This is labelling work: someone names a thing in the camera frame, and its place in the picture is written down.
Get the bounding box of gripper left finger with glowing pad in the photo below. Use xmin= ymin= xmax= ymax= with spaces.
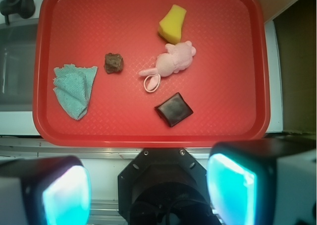
xmin=0 ymin=156 xmax=92 ymax=225

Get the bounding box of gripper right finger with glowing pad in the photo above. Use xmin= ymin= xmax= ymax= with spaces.
xmin=207 ymin=138 xmax=317 ymax=225

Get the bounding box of light blue cloth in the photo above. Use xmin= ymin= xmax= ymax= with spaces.
xmin=53 ymin=64 xmax=98 ymax=120

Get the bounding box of red plastic tray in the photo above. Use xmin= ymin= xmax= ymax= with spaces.
xmin=33 ymin=0 xmax=270 ymax=147

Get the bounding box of black square pouch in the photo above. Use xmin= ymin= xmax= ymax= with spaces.
xmin=155 ymin=92 xmax=194 ymax=127

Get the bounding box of brown rock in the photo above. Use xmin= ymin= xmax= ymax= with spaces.
xmin=104 ymin=53 xmax=124 ymax=74

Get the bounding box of pink plush toy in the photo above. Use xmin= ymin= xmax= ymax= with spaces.
xmin=138 ymin=41 xmax=197 ymax=93

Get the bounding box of yellow sponge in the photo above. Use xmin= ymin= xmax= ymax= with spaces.
xmin=158 ymin=4 xmax=187 ymax=45

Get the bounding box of black clamp knob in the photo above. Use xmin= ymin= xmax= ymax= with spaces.
xmin=0 ymin=0 xmax=36 ymax=26

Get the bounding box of aluminium frame rail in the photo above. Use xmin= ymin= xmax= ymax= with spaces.
xmin=0 ymin=136 xmax=213 ymax=160

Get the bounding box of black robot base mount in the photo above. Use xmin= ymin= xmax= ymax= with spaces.
xmin=117 ymin=148 xmax=221 ymax=225

